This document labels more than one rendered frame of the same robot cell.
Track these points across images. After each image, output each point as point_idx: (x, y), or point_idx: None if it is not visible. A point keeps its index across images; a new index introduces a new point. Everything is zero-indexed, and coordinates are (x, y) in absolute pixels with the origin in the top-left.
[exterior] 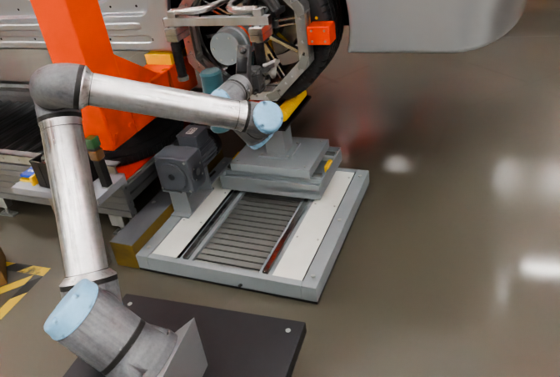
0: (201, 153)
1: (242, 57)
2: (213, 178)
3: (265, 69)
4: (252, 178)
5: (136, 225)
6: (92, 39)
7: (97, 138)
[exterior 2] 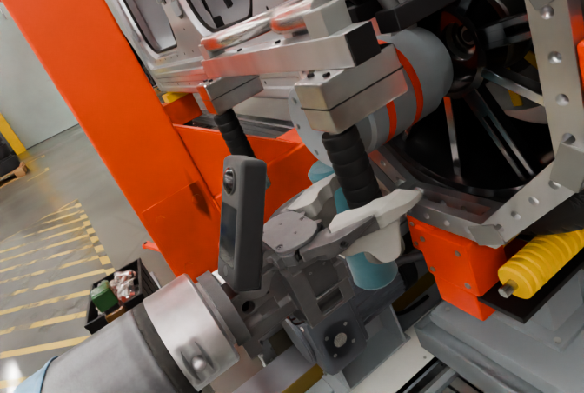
0: (360, 297)
1: (228, 203)
2: (421, 310)
3: (322, 249)
4: (474, 353)
5: (258, 388)
6: (114, 111)
7: (105, 295)
